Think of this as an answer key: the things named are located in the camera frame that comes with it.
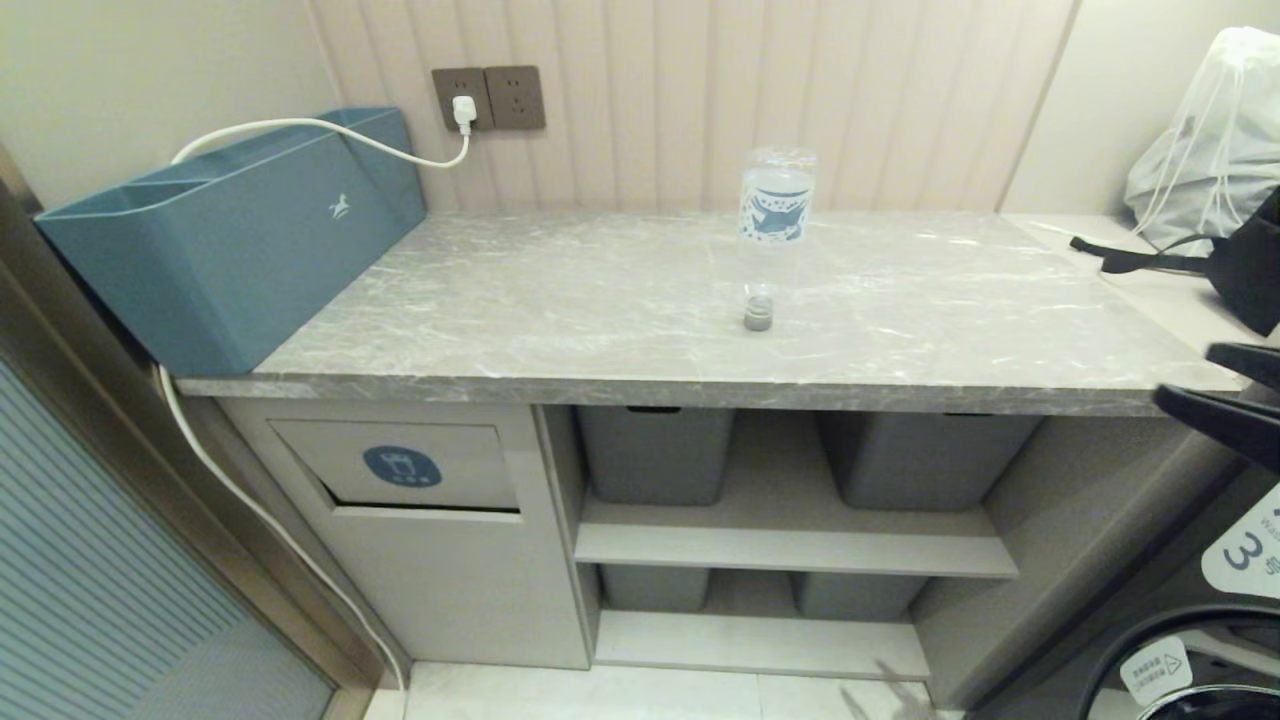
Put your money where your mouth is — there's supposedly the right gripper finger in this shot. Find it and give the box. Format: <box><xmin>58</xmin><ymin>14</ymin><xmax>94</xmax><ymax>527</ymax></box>
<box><xmin>1206</xmin><ymin>342</ymin><xmax>1280</xmax><ymax>392</ymax></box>
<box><xmin>1153</xmin><ymin>385</ymin><xmax>1280</xmax><ymax>474</ymax></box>

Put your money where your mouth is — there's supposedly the large grey storage bin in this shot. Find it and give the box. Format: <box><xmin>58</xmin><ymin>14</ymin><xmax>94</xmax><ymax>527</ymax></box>
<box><xmin>577</xmin><ymin>405</ymin><xmax>737</xmax><ymax>507</ymax></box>
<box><xmin>819</xmin><ymin>411</ymin><xmax>1043</xmax><ymax>512</ymax></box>

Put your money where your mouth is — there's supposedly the small grey storage bin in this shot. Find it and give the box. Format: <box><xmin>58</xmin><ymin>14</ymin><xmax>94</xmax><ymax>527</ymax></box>
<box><xmin>597</xmin><ymin>564</ymin><xmax>714</xmax><ymax>614</ymax></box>
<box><xmin>794</xmin><ymin>571</ymin><xmax>932</xmax><ymax>622</ymax></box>

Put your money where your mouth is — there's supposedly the beige trash bin cabinet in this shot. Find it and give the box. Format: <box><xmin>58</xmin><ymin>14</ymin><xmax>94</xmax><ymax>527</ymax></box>
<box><xmin>213</xmin><ymin>396</ymin><xmax>602</xmax><ymax>672</ymax></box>

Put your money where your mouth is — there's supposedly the trash bin flap door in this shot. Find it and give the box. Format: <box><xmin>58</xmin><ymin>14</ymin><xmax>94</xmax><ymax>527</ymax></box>
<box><xmin>267</xmin><ymin>419</ymin><xmax>522</xmax><ymax>514</ymax></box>

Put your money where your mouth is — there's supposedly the beige shelf board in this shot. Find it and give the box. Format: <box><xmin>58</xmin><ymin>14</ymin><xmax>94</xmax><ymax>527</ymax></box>
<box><xmin>574</xmin><ymin>497</ymin><xmax>1020</xmax><ymax>580</ymax></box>

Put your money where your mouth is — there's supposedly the clear plastic bottle blue label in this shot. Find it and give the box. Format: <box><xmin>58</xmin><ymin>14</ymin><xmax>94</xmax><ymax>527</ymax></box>
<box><xmin>737</xmin><ymin>147</ymin><xmax>818</xmax><ymax>333</ymax></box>

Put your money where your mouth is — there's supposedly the blue plastic organizer box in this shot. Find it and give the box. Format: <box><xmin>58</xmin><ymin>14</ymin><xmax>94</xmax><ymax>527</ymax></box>
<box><xmin>34</xmin><ymin>106</ymin><xmax>429</xmax><ymax>377</ymax></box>

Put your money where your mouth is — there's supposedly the frosted glass sliding door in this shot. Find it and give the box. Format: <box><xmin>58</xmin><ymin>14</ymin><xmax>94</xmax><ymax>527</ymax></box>
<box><xmin>0</xmin><ymin>145</ymin><xmax>409</xmax><ymax>720</ymax></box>

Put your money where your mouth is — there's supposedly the black bag with strap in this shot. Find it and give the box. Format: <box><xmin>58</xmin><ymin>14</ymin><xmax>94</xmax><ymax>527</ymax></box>
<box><xmin>1069</xmin><ymin>188</ymin><xmax>1280</xmax><ymax>337</ymax></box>

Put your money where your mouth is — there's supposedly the white mesh drawstring bag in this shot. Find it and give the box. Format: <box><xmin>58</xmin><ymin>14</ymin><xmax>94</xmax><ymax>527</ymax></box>
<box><xmin>1124</xmin><ymin>26</ymin><xmax>1280</xmax><ymax>253</ymax></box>

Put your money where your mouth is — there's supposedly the brown wall socket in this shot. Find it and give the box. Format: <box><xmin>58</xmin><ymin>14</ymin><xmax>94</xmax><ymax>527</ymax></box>
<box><xmin>431</xmin><ymin>67</ymin><xmax>494</xmax><ymax>132</ymax></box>
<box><xmin>484</xmin><ymin>65</ymin><xmax>548</xmax><ymax>132</ymax></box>

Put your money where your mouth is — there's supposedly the white power cable with plug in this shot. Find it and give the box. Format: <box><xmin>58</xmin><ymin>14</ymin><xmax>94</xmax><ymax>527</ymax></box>
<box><xmin>155</xmin><ymin>94</ymin><xmax>477</xmax><ymax>693</ymax></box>

